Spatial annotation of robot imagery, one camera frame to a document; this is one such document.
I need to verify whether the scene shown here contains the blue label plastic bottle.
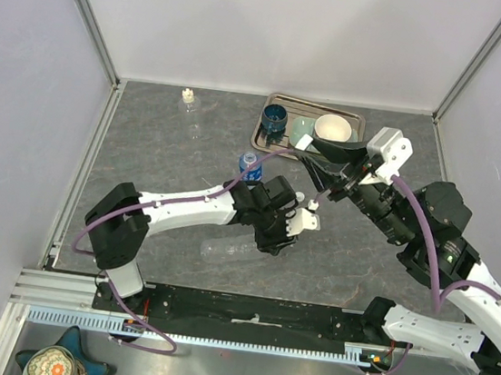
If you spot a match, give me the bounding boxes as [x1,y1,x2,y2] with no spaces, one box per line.
[238,151,263,182]

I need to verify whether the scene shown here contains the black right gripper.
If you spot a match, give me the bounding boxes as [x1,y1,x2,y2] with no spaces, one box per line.
[286,126,428,247]

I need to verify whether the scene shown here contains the cream and brown bowl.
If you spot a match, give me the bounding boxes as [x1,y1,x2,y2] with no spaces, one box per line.
[314,113,353,143]

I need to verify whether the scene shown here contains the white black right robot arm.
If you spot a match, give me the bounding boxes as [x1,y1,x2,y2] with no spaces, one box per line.
[296,134,501,375]

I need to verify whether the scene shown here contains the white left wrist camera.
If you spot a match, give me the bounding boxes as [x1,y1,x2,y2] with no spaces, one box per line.
[285,207,320,237]

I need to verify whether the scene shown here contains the cream notched bottle cap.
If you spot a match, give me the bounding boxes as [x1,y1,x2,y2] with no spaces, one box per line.
[182,88,195,104]

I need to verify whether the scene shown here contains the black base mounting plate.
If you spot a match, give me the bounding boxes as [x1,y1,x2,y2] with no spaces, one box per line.
[89,274,383,360]

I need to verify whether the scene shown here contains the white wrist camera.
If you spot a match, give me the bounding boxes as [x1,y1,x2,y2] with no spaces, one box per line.
[360,127,413,185]
[285,207,320,237]

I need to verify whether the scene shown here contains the light blue cable duct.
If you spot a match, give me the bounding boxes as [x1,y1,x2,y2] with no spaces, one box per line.
[26,306,372,368]

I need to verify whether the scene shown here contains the clear wide plastic bottle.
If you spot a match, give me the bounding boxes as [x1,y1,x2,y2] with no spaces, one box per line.
[200,234,261,264]

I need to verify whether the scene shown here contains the dark blue ceramic cup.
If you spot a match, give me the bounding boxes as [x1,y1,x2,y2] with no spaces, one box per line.
[260,104,289,134]

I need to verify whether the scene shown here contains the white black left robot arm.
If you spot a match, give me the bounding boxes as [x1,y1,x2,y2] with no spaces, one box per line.
[84,175,311,313]

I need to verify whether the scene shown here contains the blue star shaped dish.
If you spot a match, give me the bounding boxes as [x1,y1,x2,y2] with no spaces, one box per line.
[14,326,116,375]

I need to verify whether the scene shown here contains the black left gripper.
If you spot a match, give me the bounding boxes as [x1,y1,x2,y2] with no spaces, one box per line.
[250,204,301,259]

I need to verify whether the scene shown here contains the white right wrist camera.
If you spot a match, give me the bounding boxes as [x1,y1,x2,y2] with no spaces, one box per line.
[360,127,413,185]

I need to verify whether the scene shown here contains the light green square plate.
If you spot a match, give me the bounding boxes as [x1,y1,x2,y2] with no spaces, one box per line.
[289,116,359,153]

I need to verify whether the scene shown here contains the metal serving tray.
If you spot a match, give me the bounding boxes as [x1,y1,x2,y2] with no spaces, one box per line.
[250,93,366,153]

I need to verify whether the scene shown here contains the clear bottle with notched cap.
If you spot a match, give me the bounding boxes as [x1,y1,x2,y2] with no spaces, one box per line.
[178,94,202,140]

